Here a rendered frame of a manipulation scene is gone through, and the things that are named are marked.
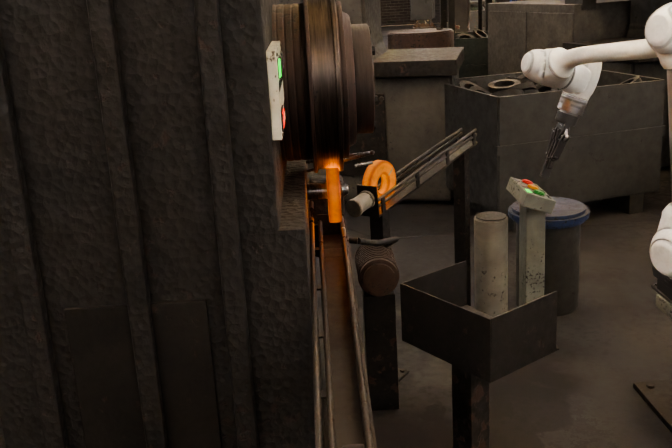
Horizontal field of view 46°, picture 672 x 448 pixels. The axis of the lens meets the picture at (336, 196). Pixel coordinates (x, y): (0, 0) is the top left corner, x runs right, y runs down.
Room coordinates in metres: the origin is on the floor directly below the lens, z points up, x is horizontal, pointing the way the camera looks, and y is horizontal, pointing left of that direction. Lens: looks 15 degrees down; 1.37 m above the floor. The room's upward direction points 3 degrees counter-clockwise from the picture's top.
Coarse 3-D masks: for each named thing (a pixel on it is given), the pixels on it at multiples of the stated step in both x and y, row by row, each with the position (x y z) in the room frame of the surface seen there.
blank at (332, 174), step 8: (328, 168) 2.03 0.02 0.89; (336, 168) 2.03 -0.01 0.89; (328, 176) 2.01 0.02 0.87; (336, 176) 2.00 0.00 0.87; (328, 184) 1.99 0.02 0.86; (336, 184) 1.99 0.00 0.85; (328, 192) 1.98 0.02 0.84; (336, 192) 1.98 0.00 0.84; (328, 200) 1.98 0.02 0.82; (336, 200) 1.98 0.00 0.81; (328, 208) 2.03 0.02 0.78; (336, 208) 1.98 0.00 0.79; (336, 216) 1.99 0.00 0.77
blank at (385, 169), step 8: (376, 160) 2.55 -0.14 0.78; (368, 168) 2.51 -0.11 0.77; (376, 168) 2.50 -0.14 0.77; (384, 168) 2.54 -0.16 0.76; (392, 168) 2.57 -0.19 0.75; (368, 176) 2.49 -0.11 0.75; (376, 176) 2.50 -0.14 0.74; (384, 176) 2.56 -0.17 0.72; (392, 176) 2.57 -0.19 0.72; (368, 184) 2.48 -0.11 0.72; (376, 184) 2.50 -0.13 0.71; (384, 184) 2.57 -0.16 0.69; (392, 184) 2.57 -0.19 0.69; (384, 192) 2.54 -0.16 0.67; (392, 192) 2.57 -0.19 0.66
